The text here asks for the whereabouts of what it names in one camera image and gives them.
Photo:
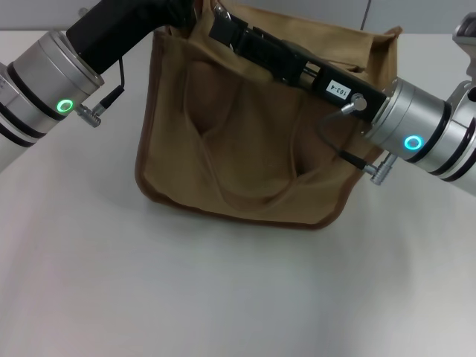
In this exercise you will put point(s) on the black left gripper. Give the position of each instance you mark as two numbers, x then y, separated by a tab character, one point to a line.
111	33

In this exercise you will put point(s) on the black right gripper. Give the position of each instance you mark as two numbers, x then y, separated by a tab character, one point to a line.
282	59

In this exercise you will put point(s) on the silver metal zipper pull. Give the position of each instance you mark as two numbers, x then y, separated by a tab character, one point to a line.
222	11

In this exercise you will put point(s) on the khaki canvas food bag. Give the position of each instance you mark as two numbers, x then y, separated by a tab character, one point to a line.
253	160

